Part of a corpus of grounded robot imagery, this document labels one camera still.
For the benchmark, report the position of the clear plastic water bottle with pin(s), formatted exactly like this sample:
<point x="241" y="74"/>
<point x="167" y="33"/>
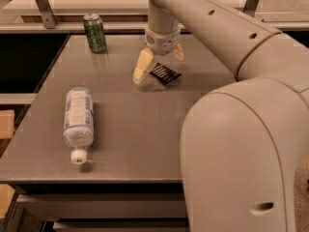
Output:
<point x="79" y="123"/>

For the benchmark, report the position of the left metal shelf bracket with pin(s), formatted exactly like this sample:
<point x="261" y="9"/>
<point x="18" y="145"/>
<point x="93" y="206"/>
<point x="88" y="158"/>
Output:
<point x="48" y="19"/>

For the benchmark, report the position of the brown cardboard box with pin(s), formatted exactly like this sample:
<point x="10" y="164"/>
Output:
<point x="6" y="124"/>

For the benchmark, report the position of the black rxbar chocolate wrapper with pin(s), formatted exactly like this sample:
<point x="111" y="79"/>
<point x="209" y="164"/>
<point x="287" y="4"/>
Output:
<point x="164" y="74"/>

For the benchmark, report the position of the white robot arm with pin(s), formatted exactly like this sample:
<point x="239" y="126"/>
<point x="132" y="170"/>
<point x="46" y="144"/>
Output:
<point x="241" y="143"/>

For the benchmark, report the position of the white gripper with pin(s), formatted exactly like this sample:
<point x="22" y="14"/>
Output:
<point x="161" y="43"/>

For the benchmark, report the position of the green soda can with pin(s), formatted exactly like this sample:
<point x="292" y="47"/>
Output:
<point x="94" y="32"/>

